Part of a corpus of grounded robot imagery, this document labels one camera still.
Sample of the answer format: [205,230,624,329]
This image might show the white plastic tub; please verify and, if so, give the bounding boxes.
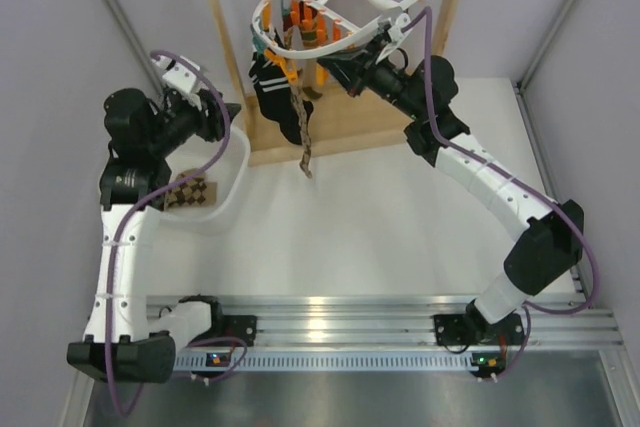
[161,126,250,235]

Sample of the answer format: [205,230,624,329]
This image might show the brown argyle sock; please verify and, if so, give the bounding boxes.
[291,83,313,179]
[164,174,218,210]

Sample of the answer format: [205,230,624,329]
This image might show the aluminium mounting rail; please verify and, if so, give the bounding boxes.
[172,296,623,379]

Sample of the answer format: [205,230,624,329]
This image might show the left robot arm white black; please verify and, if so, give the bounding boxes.
[66,88,241,384]

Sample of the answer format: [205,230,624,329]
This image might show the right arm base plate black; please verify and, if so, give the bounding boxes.
[433,313,525,350]

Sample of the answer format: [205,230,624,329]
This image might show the brown sock clipped on hanger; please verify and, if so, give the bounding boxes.
[282,9,323,100]

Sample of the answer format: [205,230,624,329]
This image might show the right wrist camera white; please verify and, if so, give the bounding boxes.
[378,11,412,47]

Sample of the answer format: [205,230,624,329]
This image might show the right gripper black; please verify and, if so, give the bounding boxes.
[318,37,425,122]

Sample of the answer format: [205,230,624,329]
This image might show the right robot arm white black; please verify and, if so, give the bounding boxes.
[318,35,584,344]

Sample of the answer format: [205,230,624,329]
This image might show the black sock white stripes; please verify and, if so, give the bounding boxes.
[248,51,302,146]

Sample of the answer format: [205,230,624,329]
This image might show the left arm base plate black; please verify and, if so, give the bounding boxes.
[188,314,258,347]

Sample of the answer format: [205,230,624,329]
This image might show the wooden hanger stand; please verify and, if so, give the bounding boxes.
[189,0,475,169]

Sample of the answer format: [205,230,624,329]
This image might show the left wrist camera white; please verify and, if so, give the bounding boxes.
[152,55,202,109]

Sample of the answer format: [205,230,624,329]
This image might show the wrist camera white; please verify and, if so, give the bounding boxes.
[152,55,202,109]
[378,11,412,47]

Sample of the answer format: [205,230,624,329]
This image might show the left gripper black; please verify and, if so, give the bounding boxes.
[147,88,242,157]

